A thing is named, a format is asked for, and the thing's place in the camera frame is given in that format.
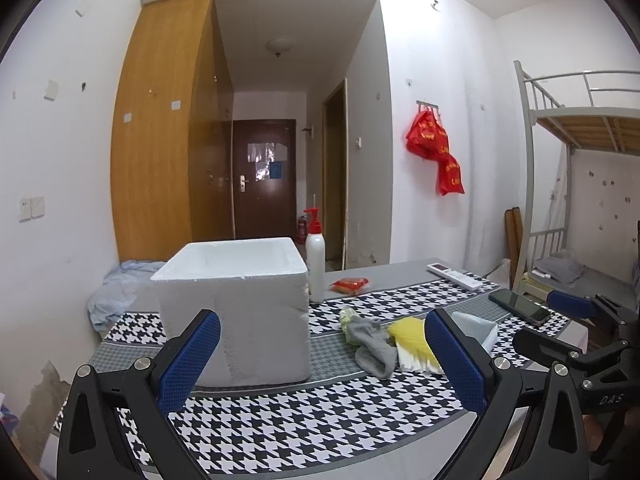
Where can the light blue crumpled cloth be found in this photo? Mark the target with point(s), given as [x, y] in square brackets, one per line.
[127, 287]

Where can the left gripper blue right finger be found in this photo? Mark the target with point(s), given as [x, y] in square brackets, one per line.
[463, 360]

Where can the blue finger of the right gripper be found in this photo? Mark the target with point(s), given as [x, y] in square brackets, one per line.
[570, 305]
[545, 350]

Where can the metal bunk bed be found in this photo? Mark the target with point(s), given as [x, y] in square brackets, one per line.
[590, 245]

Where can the white tissue stack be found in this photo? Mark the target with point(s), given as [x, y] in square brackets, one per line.
[424, 363]

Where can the yellow foam fruit net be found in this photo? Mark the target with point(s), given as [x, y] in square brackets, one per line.
[410, 334]

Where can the dark brown entrance door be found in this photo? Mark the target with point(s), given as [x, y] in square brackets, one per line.
[264, 178]

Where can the black smartphone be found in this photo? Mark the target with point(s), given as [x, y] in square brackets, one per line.
[520, 307]

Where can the wooden boards against wall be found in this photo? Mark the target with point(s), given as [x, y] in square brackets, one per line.
[514, 231]

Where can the grey sock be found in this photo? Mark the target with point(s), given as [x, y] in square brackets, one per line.
[374, 354]

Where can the red snack packet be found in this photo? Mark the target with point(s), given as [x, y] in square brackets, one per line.
[350, 286]

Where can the white styrofoam box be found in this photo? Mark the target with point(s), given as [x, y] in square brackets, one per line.
[258, 288]

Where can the side doorway wooden frame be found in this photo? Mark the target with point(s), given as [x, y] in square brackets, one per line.
[334, 176]

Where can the houndstooth table cloth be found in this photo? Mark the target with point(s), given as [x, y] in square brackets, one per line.
[342, 423]

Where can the white wall socket pair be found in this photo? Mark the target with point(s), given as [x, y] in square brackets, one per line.
[30, 208]

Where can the ceiling lamp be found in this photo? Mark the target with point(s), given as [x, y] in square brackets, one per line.
[279, 46]

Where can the wooden wardrobe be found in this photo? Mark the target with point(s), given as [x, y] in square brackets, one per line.
[171, 136]

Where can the red fire extinguisher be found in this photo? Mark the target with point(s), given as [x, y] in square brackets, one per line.
[301, 229]

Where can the white remote control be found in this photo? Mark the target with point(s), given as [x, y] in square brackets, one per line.
[455, 277]

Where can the white lotion pump bottle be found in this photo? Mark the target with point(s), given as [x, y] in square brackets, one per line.
[316, 256]

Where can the green plastic bag bundle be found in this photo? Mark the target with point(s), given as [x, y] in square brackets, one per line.
[346, 316]

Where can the red hanging plastic bags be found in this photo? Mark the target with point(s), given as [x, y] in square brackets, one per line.
[427, 139]

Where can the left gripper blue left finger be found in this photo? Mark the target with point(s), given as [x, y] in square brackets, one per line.
[183, 358]

